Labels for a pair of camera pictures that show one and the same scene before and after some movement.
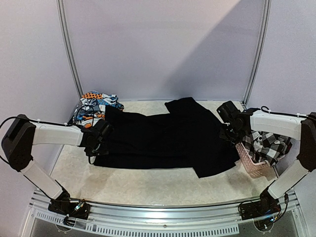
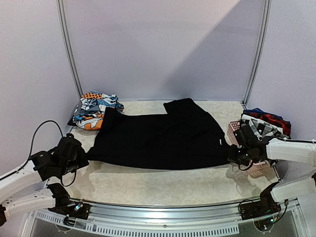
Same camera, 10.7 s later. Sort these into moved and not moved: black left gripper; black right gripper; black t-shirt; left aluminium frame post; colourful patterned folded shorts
Moved: black right gripper; black left gripper
Not moved: black t-shirt; colourful patterned folded shorts; left aluminium frame post
